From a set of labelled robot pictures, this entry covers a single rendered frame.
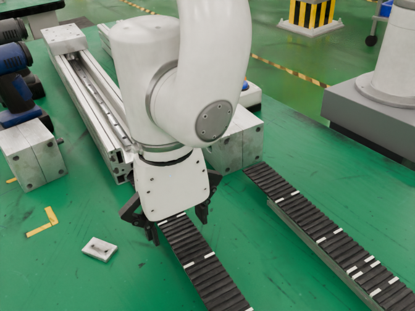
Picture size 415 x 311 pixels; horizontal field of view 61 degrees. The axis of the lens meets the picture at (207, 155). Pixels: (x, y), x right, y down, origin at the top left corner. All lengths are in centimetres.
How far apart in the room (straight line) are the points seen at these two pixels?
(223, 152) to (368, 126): 34
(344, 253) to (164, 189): 28
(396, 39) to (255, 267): 55
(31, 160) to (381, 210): 65
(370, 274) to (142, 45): 42
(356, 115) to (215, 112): 55
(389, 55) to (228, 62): 58
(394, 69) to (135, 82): 61
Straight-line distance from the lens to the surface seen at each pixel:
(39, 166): 78
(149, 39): 37
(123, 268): 60
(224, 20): 33
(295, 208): 61
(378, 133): 84
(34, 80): 114
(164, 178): 47
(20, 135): 80
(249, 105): 90
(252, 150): 72
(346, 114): 87
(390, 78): 88
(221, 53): 33
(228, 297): 51
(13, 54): 89
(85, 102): 88
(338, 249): 57
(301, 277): 57
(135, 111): 41
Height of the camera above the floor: 125
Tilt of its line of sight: 37 degrees down
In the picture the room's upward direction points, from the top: 4 degrees counter-clockwise
